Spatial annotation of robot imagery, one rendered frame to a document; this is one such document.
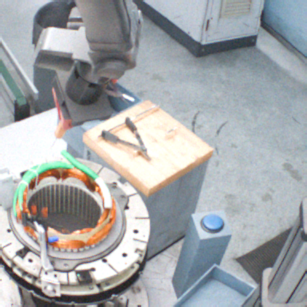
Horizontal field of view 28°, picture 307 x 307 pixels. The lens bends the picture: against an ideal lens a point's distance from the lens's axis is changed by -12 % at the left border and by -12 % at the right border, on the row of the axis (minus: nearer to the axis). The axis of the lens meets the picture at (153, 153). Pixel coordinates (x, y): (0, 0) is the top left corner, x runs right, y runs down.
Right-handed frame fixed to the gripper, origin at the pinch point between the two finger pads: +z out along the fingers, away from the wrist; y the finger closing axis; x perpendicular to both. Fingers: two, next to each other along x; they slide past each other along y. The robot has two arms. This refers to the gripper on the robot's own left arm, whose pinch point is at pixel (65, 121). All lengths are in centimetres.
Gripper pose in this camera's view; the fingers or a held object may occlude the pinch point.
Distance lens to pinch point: 102.7
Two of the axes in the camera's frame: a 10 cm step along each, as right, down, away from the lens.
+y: 3.8, 8.6, -3.2
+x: 8.5, -1.9, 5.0
